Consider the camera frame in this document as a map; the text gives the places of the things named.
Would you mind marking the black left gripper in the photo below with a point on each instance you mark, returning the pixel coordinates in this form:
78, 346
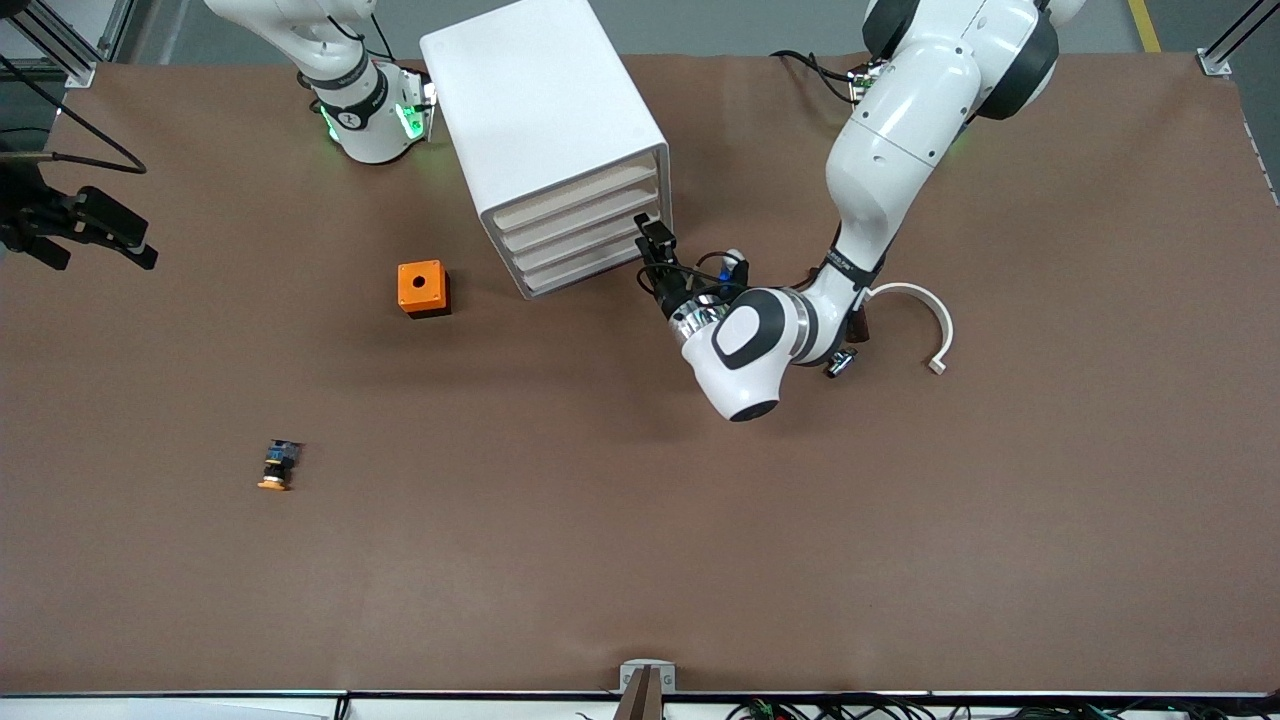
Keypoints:
669, 290

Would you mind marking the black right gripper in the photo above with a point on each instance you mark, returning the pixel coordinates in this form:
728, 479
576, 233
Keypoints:
22, 205

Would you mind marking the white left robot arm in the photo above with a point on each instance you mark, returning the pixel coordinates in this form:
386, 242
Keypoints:
900, 130

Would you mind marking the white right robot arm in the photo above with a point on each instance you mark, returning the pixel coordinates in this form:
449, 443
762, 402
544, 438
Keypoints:
370, 130

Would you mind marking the orange push button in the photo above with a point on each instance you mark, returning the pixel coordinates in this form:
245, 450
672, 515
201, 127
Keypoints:
277, 465

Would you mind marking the silver metal connector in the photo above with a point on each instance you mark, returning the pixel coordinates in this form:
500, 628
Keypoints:
840, 365

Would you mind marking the small brown block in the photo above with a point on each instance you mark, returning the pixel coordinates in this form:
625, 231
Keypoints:
860, 328

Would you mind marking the orange box with hole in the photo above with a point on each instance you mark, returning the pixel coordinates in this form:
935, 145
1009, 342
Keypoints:
420, 285

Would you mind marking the brown table cover sheet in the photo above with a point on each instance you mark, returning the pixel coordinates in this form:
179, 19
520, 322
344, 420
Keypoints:
640, 500

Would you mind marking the aluminium frame post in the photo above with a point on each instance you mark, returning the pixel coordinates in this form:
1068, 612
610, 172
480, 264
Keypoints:
80, 72
1213, 63

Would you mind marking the white curved bracket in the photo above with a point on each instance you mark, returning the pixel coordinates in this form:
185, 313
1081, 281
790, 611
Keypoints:
946, 330

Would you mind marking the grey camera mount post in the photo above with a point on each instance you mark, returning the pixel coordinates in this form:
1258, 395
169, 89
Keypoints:
647, 700

